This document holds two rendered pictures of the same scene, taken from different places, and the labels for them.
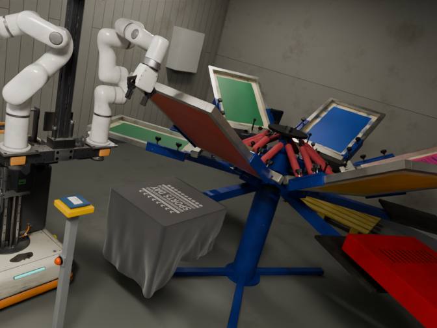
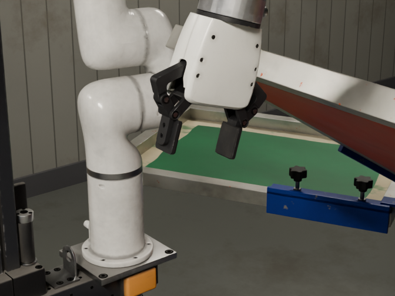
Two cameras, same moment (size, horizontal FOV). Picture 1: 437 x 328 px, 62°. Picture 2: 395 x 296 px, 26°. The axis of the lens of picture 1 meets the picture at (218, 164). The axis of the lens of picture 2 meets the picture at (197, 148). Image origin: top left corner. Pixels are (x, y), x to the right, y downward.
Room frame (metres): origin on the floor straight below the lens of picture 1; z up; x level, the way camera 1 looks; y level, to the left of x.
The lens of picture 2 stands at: (0.66, 0.14, 1.84)
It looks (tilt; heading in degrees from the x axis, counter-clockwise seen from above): 21 degrees down; 17
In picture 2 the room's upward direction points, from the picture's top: straight up
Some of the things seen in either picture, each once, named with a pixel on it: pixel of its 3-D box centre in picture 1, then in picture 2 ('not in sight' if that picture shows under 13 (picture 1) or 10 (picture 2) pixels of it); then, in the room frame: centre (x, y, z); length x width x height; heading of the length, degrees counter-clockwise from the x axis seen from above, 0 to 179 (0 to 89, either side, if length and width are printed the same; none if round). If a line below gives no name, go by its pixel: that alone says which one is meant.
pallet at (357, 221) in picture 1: (330, 209); not in sight; (4.75, -1.66, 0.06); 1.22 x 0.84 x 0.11; 56
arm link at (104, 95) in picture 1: (106, 100); (118, 124); (1.91, 0.67, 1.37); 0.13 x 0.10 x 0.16; 135
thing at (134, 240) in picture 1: (130, 241); not in sight; (1.66, 0.34, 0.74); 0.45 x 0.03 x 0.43; 54
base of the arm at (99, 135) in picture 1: (99, 127); (111, 208); (1.92, 0.68, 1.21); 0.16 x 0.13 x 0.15; 56
